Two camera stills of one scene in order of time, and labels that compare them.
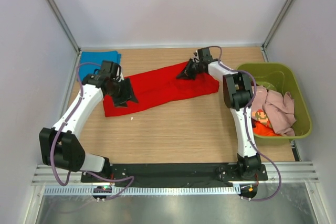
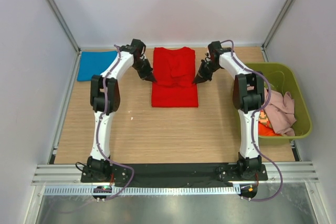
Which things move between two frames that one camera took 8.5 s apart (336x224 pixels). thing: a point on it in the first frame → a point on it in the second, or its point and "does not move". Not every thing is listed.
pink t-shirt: x=279 y=108 does not move
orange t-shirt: x=261 y=129 does not move
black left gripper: x=129 y=95 → x=146 y=75
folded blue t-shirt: x=91 y=61 does not move
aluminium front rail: x=286 y=172 does not move
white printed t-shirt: x=258 y=113 does not move
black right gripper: x=192 y=77 → x=199 y=78
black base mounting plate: x=169 y=172 does not move
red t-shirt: x=161 y=85 → x=174 y=71
